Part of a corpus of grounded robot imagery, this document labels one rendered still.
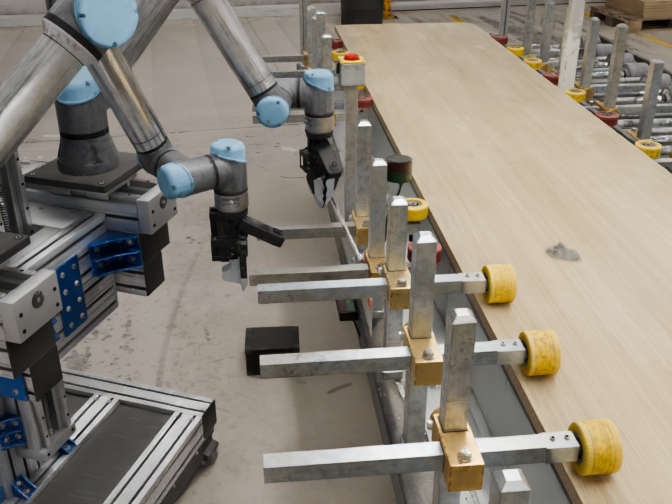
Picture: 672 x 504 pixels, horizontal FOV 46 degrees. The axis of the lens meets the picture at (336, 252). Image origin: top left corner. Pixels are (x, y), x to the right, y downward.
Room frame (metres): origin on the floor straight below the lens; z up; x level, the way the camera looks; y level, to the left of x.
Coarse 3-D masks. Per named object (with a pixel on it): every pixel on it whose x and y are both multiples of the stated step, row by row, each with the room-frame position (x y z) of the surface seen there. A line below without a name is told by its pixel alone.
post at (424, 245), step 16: (416, 240) 1.17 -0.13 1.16; (432, 240) 1.16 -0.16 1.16; (416, 256) 1.16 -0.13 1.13; (432, 256) 1.16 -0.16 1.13; (416, 272) 1.16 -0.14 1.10; (432, 272) 1.16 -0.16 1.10; (416, 288) 1.16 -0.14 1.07; (432, 288) 1.16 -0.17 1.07; (416, 304) 1.16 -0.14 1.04; (432, 304) 1.16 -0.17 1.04; (416, 320) 1.16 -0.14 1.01; (416, 336) 1.16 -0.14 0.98; (416, 400) 1.16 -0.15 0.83; (416, 416) 1.16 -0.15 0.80; (416, 432) 1.16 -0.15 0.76
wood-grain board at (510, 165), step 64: (384, 64) 3.42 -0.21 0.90; (448, 64) 3.42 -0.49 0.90; (512, 64) 3.42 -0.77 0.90; (384, 128) 2.61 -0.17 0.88; (448, 128) 2.54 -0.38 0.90; (512, 128) 2.54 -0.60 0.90; (576, 128) 2.54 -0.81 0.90; (448, 192) 1.99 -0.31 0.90; (512, 192) 1.99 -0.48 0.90; (576, 192) 1.99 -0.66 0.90; (640, 192) 1.99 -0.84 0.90; (512, 256) 1.61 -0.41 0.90; (640, 256) 1.61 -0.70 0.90; (512, 320) 1.33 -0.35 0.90; (576, 320) 1.33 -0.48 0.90; (640, 320) 1.33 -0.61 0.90; (576, 384) 1.12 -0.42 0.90; (640, 384) 1.12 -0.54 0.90; (640, 448) 0.95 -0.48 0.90
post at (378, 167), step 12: (372, 168) 1.66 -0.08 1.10; (384, 168) 1.66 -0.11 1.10; (372, 180) 1.66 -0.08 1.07; (384, 180) 1.66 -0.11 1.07; (372, 192) 1.66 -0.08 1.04; (384, 192) 1.66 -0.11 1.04; (372, 204) 1.66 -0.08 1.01; (384, 204) 1.66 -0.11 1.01; (372, 216) 1.66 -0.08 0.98; (384, 216) 1.66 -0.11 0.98; (372, 228) 1.66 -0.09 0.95; (384, 228) 1.66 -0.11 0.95; (372, 240) 1.66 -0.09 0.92; (384, 240) 1.66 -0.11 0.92; (372, 252) 1.66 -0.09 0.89; (384, 252) 1.66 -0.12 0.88
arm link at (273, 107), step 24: (192, 0) 1.80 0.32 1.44; (216, 0) 1.80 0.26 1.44; (216, 24) 1.79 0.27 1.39; (240, 24) 1.82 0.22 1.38; (240, 48) 1.79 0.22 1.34; (240, 72) 1.79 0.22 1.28; (264, 72) 1.80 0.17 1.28; (264, 96) 1.79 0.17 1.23; (288, 96) 1.85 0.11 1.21; (264, 120) 1.77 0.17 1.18
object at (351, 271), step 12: (348, 264) 1.64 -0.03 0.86; (360, 264) 1.64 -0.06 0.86; (408, 264) 1.64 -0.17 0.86; (252, 276) 1.59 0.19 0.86; (264, 276) 1.59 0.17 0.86; (276, 276) 1.59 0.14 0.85; (288, 276) 1.60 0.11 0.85; (300, 276) 1.60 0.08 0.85; (312, 276) 1.60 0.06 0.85; (324, 276) 1.61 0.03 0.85; (336, 276) 1.61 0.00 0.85; (348, 276) 1.61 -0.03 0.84; (360, 276) 1.62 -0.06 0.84
